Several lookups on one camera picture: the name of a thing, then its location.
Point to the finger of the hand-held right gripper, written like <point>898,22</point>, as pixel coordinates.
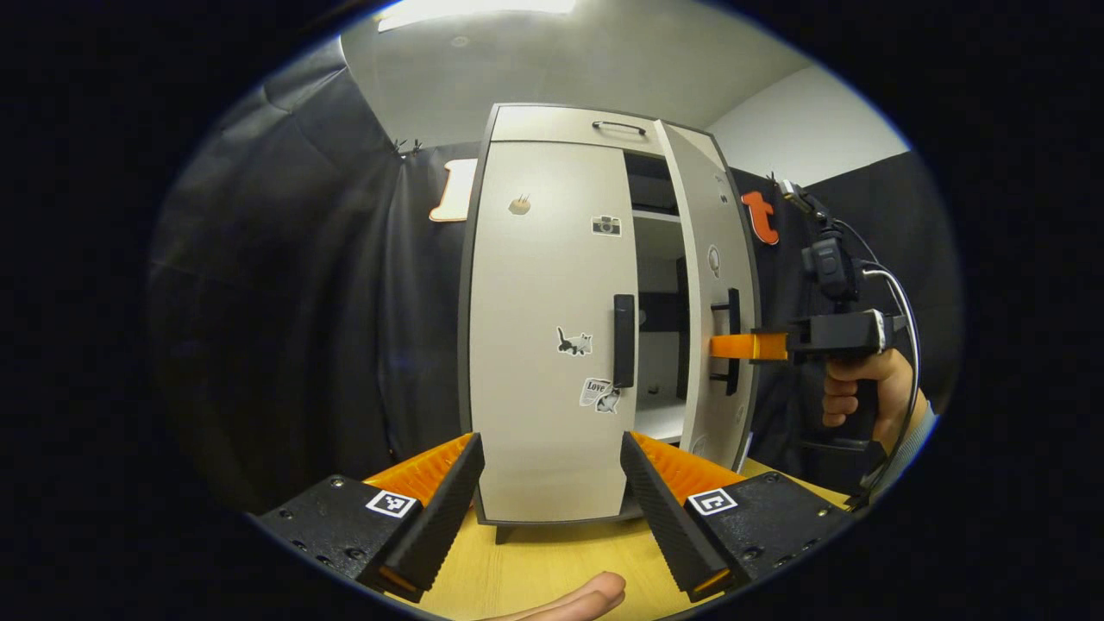
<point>746,347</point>

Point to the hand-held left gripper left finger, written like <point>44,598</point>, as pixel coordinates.
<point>444,509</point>

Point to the ceiling light panel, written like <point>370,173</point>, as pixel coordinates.
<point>474,10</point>

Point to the beige cabinet door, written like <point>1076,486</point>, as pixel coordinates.
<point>700,216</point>
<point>535,285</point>

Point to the beige double-door shoe cabinet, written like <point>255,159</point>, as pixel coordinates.
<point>552,125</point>

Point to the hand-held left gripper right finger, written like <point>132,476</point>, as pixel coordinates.
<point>664,517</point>

